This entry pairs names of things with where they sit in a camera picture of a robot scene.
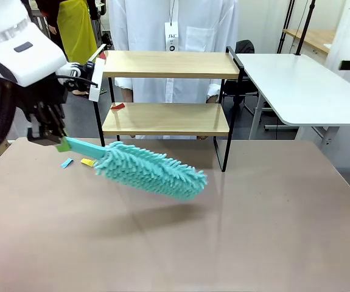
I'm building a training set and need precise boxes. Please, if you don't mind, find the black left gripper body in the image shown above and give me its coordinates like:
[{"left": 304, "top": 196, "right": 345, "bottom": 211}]
[{"left": 16, "top": 77, "right": 69, "bottom": 118}]

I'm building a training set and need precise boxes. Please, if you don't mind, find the teal microfiber duster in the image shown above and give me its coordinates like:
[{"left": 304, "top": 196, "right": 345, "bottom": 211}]
[{"left": 61, "top": 136, "right": 208, "bottom": 201}]

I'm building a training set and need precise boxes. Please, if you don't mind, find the wooden background desk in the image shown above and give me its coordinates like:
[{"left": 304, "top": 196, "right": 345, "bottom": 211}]
[{"left": 282, "top": 28, "right": 337, "bottom": 55}]

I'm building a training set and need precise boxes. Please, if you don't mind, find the black stand pole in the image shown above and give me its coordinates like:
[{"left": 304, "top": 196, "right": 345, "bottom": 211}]
[{"left": 295, "top": 0, "right": 317, "bottom": 56}]

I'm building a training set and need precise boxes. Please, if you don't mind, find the white side table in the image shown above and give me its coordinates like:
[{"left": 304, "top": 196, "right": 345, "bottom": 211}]
[{"left": 234, "top": 53, "right": 350, "bottom": 150}]

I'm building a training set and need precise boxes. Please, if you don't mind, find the person in yellow apron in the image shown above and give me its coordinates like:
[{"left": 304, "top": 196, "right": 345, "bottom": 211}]
[{"left": 36, "top": 0, "right": 99, "bottom": 66}]

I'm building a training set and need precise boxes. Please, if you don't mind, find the black tripod stand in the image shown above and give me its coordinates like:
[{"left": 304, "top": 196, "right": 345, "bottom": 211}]
[{"left": 277, "top": 0, "right": 296, "bottom": 54}]

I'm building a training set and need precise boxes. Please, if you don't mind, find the black office chair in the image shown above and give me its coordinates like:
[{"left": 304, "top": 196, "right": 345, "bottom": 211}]
[{"left": 223, "top": 39, "right": 282, "bottom": 131}]

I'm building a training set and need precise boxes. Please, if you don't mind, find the person in white lab coat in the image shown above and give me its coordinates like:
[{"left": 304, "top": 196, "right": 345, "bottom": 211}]
[{"left": 107, "top": 0, "right": 240, "bottom": 104}]

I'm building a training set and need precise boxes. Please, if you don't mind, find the white name badge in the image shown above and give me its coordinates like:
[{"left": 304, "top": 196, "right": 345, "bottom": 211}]
[{"left": 164, "top": 22, "right": 179, "bottom": 52}]

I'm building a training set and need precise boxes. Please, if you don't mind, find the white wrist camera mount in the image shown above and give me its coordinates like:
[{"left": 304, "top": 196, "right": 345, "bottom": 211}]
[{"left": 88, "top": 57, "right": 106, "bottom": 102}]

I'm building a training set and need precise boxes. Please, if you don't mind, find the white background desk frame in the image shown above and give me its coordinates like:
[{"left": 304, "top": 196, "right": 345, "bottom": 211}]
[{"left": 28, "top": 12, "right": 52, "bottom": 40}]

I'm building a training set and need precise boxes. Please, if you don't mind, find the two-tier wooden shelf black frame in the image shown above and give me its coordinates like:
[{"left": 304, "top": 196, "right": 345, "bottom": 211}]
[{"left": 93, "top": 44, "right": 245, "bottom": 173}]

